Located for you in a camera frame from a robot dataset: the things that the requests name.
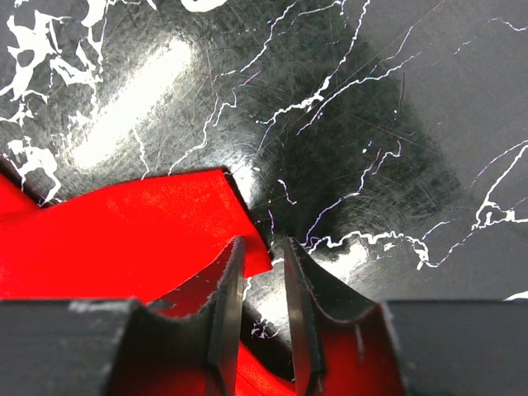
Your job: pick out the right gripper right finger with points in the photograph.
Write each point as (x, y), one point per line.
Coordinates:
(340, 343)

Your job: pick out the red t shirt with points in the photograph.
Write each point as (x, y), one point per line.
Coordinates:
(72, 274)

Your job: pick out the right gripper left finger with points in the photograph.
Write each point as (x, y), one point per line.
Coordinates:
(196, 354)

